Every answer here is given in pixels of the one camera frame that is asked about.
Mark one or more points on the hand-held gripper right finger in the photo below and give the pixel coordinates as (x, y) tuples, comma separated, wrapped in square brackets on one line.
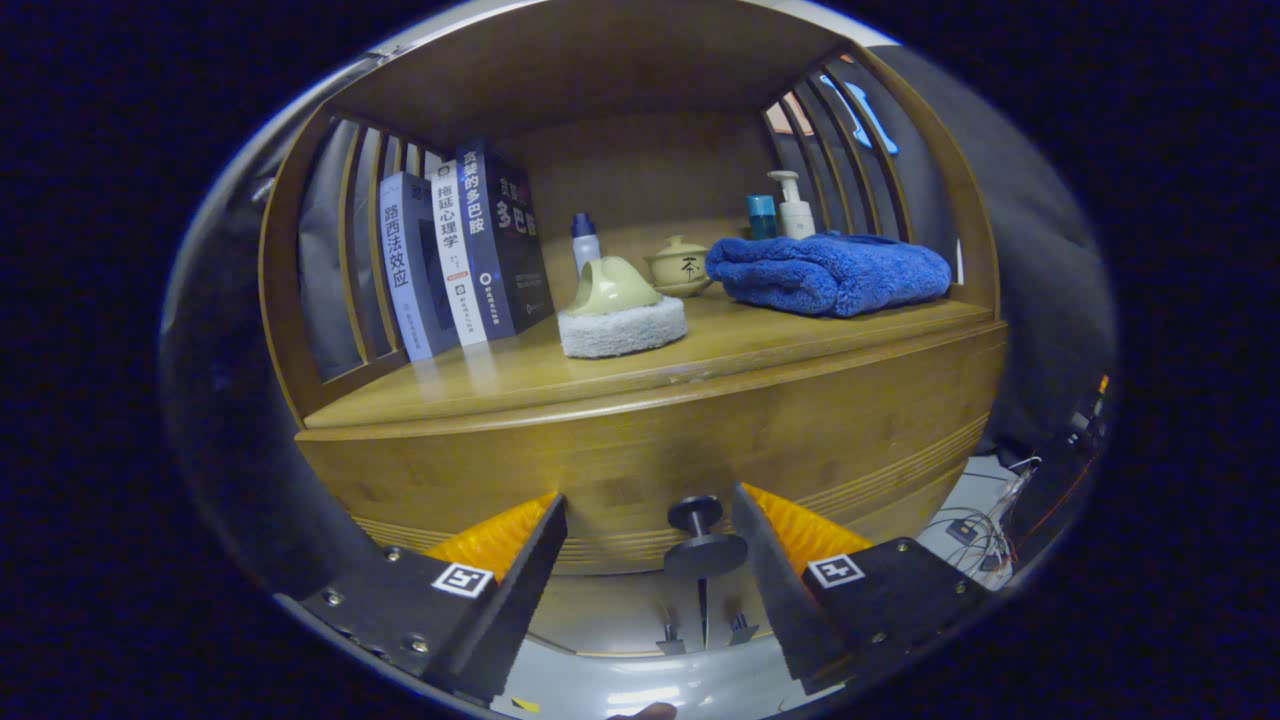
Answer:
[(775, 600)]

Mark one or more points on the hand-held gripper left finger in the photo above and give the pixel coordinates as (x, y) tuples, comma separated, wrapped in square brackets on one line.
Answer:
[(520, 600)]

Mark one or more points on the black round drawer knob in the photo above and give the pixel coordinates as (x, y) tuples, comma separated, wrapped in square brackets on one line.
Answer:
[(705, 555)]

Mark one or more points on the wooden drawer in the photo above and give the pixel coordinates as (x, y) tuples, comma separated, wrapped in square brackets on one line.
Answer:
[(650, 450)]

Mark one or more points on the wooden cabinet door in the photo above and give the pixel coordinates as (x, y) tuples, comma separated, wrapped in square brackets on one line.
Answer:
[(730, 598), (600, 610)]

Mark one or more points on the wooden countertop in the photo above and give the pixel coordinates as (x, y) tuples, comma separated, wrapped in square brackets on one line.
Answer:
[(560, 370)]

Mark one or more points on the wooden cabinet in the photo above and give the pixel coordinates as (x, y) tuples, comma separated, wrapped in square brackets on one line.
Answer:
[(600, 60)]

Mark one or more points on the black box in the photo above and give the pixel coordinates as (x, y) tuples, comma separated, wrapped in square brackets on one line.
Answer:
[(1045, 490)]

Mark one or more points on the blue folded towel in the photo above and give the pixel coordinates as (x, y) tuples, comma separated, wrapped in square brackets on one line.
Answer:
[(830, 275)]

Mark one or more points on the beige lidded teacup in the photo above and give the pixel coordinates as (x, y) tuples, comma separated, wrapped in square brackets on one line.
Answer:
[(680, 268)]

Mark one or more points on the dark blue book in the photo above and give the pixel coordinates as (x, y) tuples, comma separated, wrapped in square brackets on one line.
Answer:
[(505, 250)]

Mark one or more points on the pale blue book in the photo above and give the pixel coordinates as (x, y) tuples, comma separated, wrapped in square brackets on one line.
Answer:
[(400, 270)]

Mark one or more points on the white book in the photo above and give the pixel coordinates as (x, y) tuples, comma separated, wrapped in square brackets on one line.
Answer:
[(455, 250)]

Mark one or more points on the white bottle with blue cap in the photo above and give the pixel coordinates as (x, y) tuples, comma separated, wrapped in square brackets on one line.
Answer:
[(585, 245)]

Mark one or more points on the teal bottle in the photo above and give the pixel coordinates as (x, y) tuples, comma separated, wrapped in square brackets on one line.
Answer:
[(762, 218)]

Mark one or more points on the white pump bottle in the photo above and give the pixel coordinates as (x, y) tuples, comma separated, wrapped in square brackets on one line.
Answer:
[(795, 215)]

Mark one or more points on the orange and black gripper tool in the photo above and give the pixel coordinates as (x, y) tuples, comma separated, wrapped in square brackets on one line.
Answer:
[(1102, 384)]

